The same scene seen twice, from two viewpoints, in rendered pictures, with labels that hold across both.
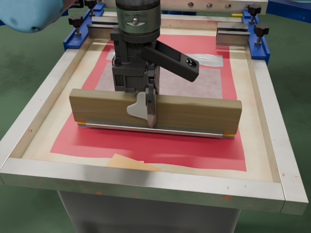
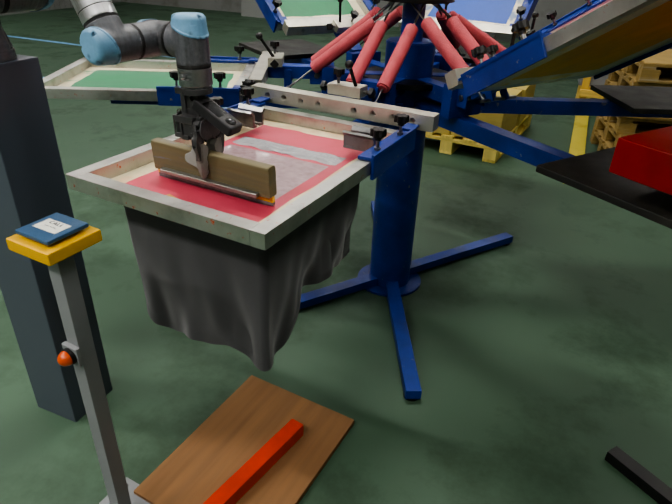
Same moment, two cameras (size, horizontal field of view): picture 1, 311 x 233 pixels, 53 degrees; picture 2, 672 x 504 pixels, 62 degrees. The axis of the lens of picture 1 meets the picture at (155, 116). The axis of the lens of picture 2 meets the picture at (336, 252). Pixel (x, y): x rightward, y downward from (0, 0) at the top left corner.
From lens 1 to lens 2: 0.92 m
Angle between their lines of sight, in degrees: 20
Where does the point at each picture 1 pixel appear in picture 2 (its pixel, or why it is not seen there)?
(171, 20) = (325, 122)
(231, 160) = (253, 216)
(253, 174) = not seen: hidden behind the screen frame
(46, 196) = not seen: hidden behind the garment
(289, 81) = (596, 283)
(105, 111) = (175, 159)
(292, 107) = (574, 316)
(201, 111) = (239, 168)
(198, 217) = (235, 284)
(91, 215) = (154, 267)
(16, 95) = not seen: hidden behind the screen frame
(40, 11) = (100, 51)
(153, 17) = (197, 77)
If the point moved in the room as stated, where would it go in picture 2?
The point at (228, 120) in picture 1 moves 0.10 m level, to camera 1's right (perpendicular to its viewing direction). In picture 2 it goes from (260, 181) to (300, 188)
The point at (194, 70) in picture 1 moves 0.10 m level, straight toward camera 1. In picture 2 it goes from (227, 126) to (196, 137)
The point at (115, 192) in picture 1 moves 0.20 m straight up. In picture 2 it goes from (143, 207) to (130, 119)
